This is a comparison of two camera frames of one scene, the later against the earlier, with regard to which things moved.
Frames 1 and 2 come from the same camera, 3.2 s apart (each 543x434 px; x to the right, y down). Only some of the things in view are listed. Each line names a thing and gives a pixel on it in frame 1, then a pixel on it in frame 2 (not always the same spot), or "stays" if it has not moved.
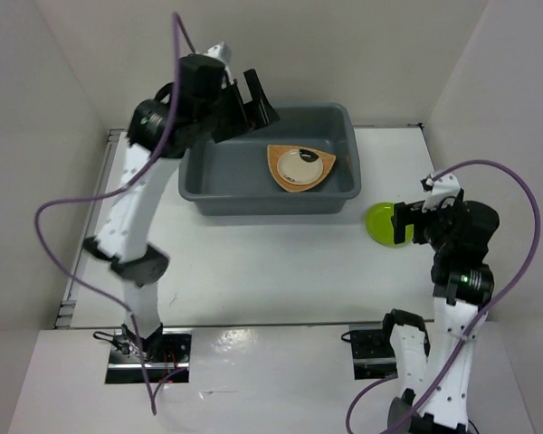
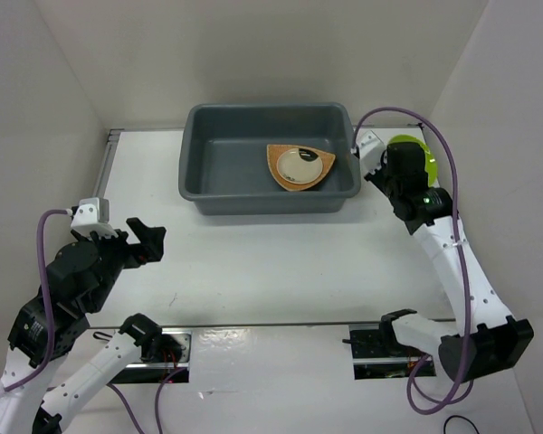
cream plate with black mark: [300, 166] stays
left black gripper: [261, 108] -> [152, 242]
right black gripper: [405, 212] -> [375, 177]
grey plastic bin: [233, 174] stays
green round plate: [380, 227] -> [430, 163]
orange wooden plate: [275, 151] stays
